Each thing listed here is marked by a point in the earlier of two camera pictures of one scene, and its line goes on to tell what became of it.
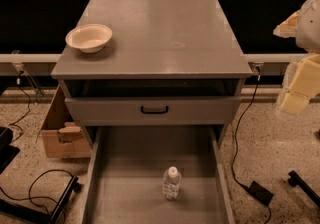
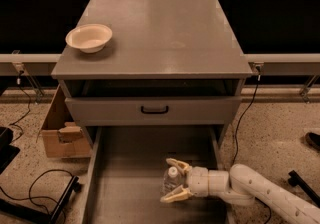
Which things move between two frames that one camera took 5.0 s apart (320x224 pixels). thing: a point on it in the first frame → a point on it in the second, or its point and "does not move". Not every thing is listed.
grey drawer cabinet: (161, 59) does not move
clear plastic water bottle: (171, 183) does not move
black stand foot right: (296, 180) does not move
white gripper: (310, 29) → (198, 180)
